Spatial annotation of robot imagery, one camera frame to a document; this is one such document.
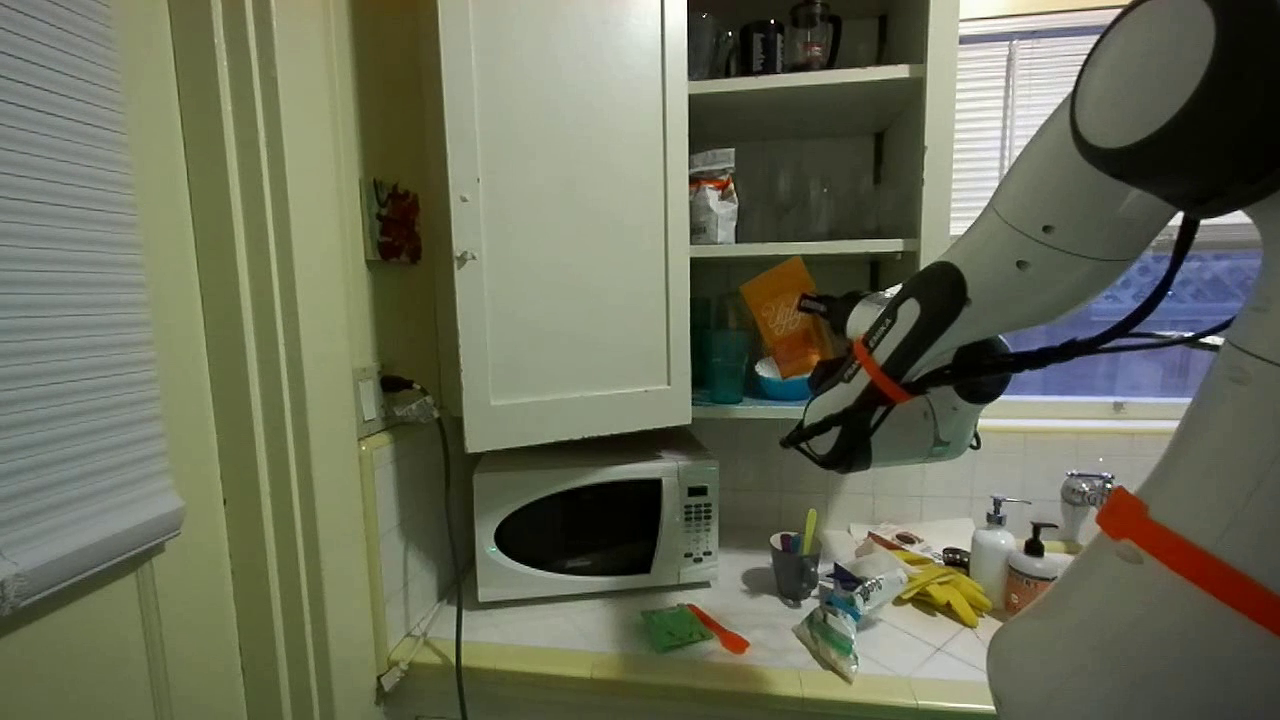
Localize dark glass jug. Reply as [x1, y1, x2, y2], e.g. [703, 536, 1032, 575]
[782, 0, 847, 72]

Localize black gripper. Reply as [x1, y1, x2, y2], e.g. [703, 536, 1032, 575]
[792, 285, 896, 353]

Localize white microwave oven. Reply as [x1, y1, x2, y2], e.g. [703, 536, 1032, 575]
[469, 444, 724, 613]

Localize crumpled clear plastic bag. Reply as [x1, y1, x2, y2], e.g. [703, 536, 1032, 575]
[792, 575, 873, 688]

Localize yellow rubber gloves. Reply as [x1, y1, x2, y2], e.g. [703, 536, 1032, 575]
[896, 557, 995, 631]

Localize white bottle on shelf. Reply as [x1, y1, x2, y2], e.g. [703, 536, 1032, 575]
[684, 144, 744, 248]

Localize cream panel door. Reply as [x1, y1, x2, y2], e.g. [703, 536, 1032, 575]
[0, 0, 363, 720]

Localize orange plastic scraper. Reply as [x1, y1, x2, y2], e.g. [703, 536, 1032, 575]
[687, 600, 758, 662]

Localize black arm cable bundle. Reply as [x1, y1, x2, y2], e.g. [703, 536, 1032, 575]
[949, 207, 1236, 410]

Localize white orange-label soap bottle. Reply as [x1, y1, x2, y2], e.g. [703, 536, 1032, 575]
[1001, 519, 1071, 621]

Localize white wall cabinet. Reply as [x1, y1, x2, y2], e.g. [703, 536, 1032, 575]
[349, 0, 963, 432]

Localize window with white blind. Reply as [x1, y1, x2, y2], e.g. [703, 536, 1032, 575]
[952, 13, 1265, 406]

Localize blue bowl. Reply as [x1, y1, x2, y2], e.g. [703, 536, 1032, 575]
[750, 356, 815, 410]

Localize black power cable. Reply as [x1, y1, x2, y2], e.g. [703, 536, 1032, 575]
[431, 396, 473, 720]

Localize white cabinet door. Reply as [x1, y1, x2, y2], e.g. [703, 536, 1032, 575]
[435, 0, 695, 458]

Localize dark blue mug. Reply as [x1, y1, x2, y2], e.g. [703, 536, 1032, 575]
[764, 528, 822, 613]

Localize red wall ornament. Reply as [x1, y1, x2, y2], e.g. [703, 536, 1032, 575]
[369, 175, 428, 270]

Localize green sponge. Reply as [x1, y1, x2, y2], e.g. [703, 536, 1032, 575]
[637, 600, 714, 656]

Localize white door blind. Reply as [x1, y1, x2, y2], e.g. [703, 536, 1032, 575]
[0, 0, 191, 625]

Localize white bottle black pump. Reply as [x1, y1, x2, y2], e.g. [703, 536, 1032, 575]
[968, 497, 1023, 615]

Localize teal plastic cups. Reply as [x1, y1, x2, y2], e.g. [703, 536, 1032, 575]
[695, 297, 758, 410]

